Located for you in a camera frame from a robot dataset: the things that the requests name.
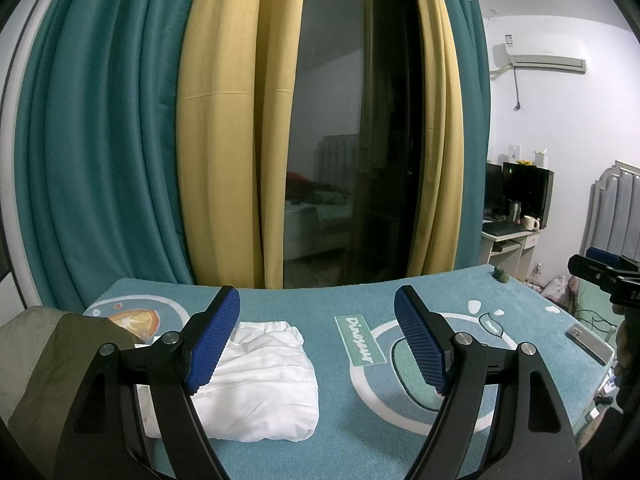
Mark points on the steel kettle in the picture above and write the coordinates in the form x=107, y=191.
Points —
x=515, y=211

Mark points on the grey-green pillow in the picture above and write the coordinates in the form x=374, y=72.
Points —
x=25, y=340

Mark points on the pale crumpled bag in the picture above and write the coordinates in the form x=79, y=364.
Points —
x=556, y=292

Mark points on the beige computer desk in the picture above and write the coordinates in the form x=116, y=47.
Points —
x=505, y=250

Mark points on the black keyboard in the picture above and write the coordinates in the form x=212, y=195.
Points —
x=505, y=228

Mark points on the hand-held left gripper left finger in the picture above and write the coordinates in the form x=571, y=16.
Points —
x=217, y=340

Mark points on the teal curtain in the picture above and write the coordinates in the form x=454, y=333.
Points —
x=475, y=125
x=100, y=135

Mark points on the person's right hand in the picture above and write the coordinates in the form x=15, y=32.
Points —
x=633, y=319

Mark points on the person's right forearm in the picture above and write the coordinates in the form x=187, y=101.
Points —
x=629, y=370

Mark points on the white wall air conditioner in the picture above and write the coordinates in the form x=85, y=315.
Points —
x=542, y=57

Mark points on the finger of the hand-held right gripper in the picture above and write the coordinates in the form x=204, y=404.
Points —
x=595, y=272
x=607, y=257

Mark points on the black computer monitor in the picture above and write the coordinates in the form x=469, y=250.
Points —
x=530, y=190

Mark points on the olive green cloth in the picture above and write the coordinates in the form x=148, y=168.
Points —
x=65, y=355

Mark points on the grey padded headboard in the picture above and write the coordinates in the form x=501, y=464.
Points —
x=612, y=215

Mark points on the smartphone in clear case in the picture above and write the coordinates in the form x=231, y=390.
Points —
x=590, y=345

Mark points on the white hooded zip jacket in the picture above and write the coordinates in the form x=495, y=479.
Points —
x=265, y=380

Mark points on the small white box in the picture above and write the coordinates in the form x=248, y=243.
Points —
x=540, y=159

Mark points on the white mug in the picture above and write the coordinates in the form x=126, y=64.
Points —
x=531, y=223

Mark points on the small dark green object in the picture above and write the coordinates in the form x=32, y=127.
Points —
x=500, y=275

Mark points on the yellow curtain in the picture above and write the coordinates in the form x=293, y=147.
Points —
x=230, y=135
x=435, y=135

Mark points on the dark glass sliding door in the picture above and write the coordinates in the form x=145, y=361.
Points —
x=350, y=135

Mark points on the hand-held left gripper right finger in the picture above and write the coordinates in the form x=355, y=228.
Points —
x=420, y=340

